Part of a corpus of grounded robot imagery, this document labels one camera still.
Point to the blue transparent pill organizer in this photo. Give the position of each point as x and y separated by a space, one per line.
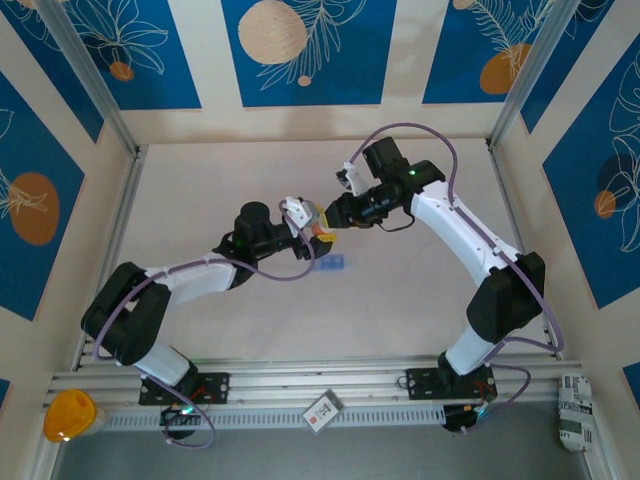
336 263

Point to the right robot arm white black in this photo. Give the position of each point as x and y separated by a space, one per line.
470 235

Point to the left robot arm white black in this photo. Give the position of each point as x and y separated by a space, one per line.
200 277

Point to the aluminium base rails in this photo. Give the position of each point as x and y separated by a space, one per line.
310 382

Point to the white card with red mark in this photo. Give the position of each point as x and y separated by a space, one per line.
322 411

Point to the black controller box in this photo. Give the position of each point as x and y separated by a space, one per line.
462 417
177 422

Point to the orange dome lamp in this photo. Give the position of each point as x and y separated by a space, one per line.
67 415

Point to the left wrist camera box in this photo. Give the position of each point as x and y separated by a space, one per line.
300 210

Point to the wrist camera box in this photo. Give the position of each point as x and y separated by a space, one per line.
356 177
300 210

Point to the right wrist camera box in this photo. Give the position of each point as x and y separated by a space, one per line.
356 177

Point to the aluminium side rail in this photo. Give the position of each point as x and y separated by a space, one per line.
515 210
115 240

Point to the aluminium frame post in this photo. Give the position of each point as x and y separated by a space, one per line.
90 75
530 70

